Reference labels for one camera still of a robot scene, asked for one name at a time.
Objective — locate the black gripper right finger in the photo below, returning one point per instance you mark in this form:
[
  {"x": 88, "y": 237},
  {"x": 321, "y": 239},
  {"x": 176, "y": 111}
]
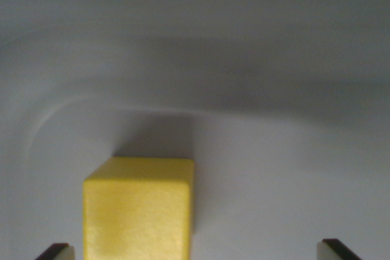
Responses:
[{"x": 333, "y": 251}]

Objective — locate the white plastic bin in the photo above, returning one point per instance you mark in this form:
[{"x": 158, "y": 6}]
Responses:
[{"x": 243, "y": 89}]

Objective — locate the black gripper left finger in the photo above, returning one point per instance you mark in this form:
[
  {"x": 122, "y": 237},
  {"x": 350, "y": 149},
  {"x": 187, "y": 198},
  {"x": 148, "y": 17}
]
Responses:
[{"x": 58, "y": 252}]

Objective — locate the yellow wooden cube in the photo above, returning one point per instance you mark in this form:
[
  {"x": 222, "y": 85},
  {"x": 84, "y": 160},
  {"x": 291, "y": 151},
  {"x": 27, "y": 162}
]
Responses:
[{"x": 137, "y": 211}]

